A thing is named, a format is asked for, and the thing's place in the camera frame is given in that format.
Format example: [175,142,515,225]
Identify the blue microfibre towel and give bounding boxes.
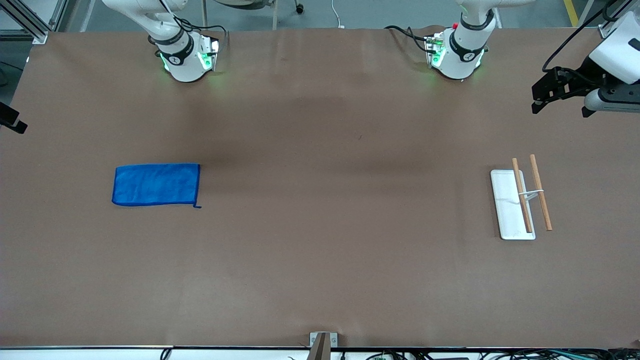
[111,163,202,209]

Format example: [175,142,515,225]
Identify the white towel rack wooden bars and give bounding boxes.
[490,154,554,241]

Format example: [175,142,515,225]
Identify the chair base with caster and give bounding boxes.
[201,0,306,31]

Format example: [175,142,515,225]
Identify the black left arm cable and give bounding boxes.
[542,0,623,74]

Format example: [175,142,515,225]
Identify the aluminium frame corner bracket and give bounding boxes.
[597,0,640,39]

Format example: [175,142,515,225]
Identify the aluminium frame profile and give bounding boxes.
[0,0,69,45]

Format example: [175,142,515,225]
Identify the black left base cable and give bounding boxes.
[383,24,437,54]

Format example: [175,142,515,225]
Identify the black base cable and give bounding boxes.
[172,15,229,51]
[383,24,437,54]

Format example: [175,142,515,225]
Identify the white floor cable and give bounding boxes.
[330,0,346,30]

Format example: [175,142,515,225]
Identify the black right base cable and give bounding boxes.
[172,15,229,51]

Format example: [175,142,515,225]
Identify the metal bracket with brown post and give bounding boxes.
[308,331,339,360]

